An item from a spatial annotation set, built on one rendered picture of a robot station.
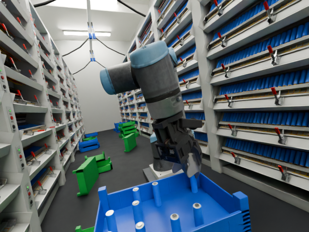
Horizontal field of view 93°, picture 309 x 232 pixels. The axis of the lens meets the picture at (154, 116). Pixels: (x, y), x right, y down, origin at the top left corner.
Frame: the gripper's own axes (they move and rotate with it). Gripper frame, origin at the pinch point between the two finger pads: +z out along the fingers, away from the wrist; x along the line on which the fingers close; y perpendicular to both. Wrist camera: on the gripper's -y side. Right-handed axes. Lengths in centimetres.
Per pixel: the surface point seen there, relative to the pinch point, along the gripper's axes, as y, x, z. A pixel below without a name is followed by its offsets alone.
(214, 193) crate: 2.0, 6.5, 3.8
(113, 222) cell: 23.9, -4.6, -4.9
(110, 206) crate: 21.0, -14.8, -0.7
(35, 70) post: -3, -135, -67
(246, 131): -62, -2, 20
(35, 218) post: 41, -74, 17
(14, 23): 0, -105, -91
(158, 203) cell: 12.3, -4.5, 2.2
